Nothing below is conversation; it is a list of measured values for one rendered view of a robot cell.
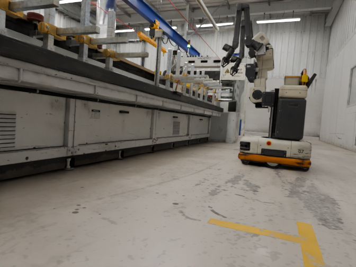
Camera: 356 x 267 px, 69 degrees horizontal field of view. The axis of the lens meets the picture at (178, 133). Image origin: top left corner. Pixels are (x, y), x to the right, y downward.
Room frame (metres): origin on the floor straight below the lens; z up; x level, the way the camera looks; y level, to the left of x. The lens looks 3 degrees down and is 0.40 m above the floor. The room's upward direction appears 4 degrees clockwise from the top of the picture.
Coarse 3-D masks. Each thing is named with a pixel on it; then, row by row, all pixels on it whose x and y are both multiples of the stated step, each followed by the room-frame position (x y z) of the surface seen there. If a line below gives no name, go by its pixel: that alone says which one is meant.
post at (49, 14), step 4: (48, 8) 1.31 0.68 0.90; (52, 8) 1.32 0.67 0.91; (44, 12) 1.32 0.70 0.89; (48, 12) 1.31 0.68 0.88; (52, 12) 1.32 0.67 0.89; (44, 16) 1.32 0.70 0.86; (48, 16) 1.31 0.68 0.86; (52, 16) 1.32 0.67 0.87; (44, 20) 1.32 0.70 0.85; (48, 20) 1.31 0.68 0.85; (52, 20) 1.33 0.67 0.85; (52, 24) 1.33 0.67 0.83; (44, 36) 1.31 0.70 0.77; (48, 36) 1.31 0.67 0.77; (52, 36) 1.33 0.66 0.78; (44, 40) 1.31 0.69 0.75; (48, 40) 1.31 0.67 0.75; (52, 40) 1.33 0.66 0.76; (44, 44) 1.31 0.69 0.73; (48, 44) 1.31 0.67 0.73; (52, 44) 1.33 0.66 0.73
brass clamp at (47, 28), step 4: (40, 24) 1.29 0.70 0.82; (44, 24) 1.28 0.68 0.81; (48, 24) 1.30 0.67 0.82; (40, 28) 1.29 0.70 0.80; (44, 28) 1.28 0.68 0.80; (48, 28) 1.29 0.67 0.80; (52, 28) 1.32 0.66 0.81; (56, 28) 1.34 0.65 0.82; (44, 32) 1.30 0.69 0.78; (48, 32) 1.30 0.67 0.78; (52, 32) 1.32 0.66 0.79; (56, 32) 1.34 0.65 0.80; (56, 36) 1.34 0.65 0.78; (60, 36) 1.37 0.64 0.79; (64, 36) 1.39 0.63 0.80; (60, 40) 1.41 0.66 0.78
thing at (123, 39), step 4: (68, 40) 1.63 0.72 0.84; (72, 40) 1.62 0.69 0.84; (92, 40) 1.57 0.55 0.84; (96, 40) 1.56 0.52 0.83; (100, 40) 1.55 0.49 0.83; (104, 40) 1.54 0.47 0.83; (108, 40) 1.53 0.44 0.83; (112, 40) 1.52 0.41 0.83; (116, 40) 1.51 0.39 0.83; (120, 40) 1.50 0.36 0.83; (124, 40) 1.49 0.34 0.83; (128, 40) 1.51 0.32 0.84; (68, 44) 1.64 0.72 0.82; (72, 44) 1.63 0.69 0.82; (76, 44) 1.62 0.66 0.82; (96, 44) 1.59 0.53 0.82
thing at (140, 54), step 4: (124, 52) 1.78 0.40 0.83; (128, 52) 1.77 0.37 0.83; (132, 52) 1.76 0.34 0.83; (136, 52) 1.75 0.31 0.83; (140, 52) 1.74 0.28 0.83; (144, 52) 1.73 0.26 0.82; (92, 56) 1.87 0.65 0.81; (96, 56) 1.86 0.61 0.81; (100, 56) 1.85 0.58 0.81; (116, 56) 1.80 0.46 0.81; (120, 56) 1.79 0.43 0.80; (124, 56) 1.78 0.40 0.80; (128, 56) 1.77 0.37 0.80; (132, 56) 1.76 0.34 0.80; (136, 56) 1.75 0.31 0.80; (140, 56) 1.74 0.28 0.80; (144, 56) 1.73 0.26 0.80
